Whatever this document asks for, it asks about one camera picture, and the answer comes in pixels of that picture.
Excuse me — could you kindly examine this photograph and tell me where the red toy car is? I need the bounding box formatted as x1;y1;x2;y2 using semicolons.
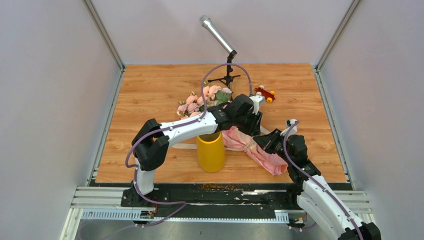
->
254;85;276;103

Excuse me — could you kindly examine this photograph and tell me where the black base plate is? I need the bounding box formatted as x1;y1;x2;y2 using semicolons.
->
120;183;303;219

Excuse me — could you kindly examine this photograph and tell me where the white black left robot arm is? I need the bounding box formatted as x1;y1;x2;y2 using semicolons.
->
128;94;266;207

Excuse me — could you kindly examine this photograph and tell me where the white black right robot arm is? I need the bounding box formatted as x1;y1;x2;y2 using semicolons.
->
253;128;382;240

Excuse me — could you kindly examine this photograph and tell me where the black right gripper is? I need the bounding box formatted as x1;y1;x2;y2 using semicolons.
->
252;128;293;165

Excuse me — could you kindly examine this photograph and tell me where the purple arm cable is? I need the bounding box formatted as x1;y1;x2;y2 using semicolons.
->
282;120;365;240
124;63;254;228

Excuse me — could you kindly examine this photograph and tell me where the pink flower bouquet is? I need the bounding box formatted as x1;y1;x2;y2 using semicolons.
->
176;85;288;176

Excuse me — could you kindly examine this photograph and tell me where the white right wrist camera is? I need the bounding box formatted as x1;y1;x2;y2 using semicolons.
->
280;118;298;137

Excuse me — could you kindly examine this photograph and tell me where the yellow cylindrical vase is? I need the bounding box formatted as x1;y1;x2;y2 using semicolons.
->
196;132;226;173

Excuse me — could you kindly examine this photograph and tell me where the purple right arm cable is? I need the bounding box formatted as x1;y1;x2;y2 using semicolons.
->
282;120;365;240

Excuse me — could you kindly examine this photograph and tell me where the white printed ribbon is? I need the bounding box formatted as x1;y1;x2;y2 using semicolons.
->
170;125;276;154

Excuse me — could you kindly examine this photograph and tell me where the silver microphone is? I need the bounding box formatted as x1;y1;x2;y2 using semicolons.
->
199;15;237;60

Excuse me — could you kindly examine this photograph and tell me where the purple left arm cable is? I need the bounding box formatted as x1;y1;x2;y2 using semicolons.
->
124;63;254;228

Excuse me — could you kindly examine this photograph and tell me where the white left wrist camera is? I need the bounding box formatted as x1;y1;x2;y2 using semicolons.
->
249;95;266;115

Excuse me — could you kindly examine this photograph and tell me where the black tripod microphone stand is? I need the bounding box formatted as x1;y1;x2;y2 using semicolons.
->
207;50;241;90

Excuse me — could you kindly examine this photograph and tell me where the white slotted cable duct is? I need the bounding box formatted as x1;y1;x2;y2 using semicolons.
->
80;210;290;223

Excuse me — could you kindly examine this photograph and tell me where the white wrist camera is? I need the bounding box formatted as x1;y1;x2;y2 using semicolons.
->
249;95;266;115
280;118;298;137

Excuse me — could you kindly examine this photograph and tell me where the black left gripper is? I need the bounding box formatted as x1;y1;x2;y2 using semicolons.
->
234;109;264;139

